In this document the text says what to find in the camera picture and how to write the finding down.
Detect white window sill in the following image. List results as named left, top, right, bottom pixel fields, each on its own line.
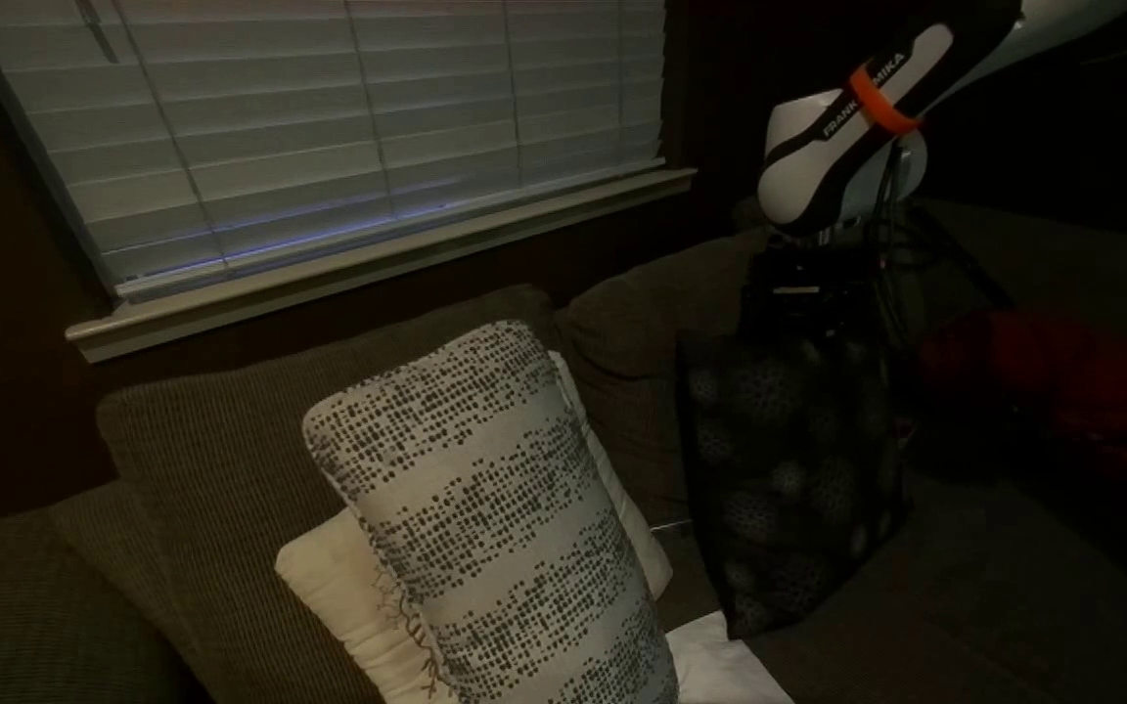
left=66, top=167, right=693, bottom=364

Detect white window blinds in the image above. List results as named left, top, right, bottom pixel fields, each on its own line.
left=0, top=0, right=666, bottom=303

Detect plain cream pillow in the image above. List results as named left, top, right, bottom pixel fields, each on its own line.
left=273, top=355, right=673, bottom=704

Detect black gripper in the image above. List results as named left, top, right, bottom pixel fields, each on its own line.
left=741, top=214, right=930, bottom=346

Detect red blanket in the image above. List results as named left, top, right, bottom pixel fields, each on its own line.
left=917, top=311, right=1127, bottom=496

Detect white black-dotted pillow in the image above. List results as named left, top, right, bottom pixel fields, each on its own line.
left=303, top=323, right=677, bottom=704

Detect white paper sheet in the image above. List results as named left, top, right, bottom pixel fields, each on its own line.
left=666, top=612, right=796, bottom=704

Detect black patterned pillow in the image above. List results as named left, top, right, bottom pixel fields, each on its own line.
left=677, top=319, right=913, bottom=637

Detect dark grey sofa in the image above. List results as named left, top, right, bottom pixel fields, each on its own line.
left=0, top=237, right=1127, bottom=704

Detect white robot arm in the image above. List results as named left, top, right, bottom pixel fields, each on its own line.
left=741, top=0, right=1127, bottom=336

